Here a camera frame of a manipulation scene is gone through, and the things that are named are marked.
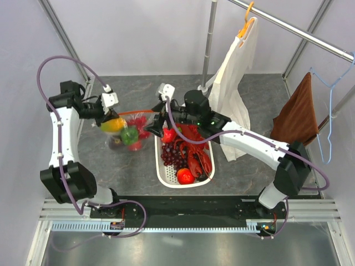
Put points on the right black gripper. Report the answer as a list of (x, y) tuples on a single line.
[(158, 121)]

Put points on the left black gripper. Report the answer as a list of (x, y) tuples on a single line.
[(111, 114)]

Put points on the red apple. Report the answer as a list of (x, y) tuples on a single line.
[(139, 122)]

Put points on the yellow green mango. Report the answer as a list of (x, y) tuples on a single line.
[(113, 125)]

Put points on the clear zip top bag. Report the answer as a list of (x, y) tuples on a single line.
[(127, 116)]

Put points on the dark red onion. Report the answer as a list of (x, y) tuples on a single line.
[(114, 143)]

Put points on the green bell pepper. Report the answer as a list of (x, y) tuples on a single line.
[(129, 135)]

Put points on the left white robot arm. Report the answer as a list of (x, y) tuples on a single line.
[(66, 179)]

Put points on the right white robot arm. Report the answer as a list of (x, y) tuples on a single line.
[(290, 161)]

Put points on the dark grape bunch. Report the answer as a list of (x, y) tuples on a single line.
[(171, 156)]

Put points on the metal clothes rack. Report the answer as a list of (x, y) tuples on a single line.
[(307, 37)]

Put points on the red crayfish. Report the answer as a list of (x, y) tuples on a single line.
[(198, 161)]

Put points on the white plastic basket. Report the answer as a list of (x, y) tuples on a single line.
[(167, 175)]

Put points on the red tomato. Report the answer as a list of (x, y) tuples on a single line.
[(185, 177)]

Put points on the white hanging shirt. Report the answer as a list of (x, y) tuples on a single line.
[(224, 96)]

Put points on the orange clothes hanger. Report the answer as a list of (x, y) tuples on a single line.
[(243, 31)]

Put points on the brown hanging towel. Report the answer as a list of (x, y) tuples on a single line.
[(297, 119)]

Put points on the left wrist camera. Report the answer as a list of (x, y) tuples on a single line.
[(109, 99)]

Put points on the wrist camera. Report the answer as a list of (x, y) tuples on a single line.
[(165, 91), (109, 99)]

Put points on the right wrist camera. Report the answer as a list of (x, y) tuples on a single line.
[(165, 91)]

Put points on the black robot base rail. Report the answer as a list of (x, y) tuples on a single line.
[(189, 211)]

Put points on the white slotted cable duct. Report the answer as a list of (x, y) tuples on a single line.
[(111, 227)]

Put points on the blue wire hanger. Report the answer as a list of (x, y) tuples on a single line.
[(332, 111)]

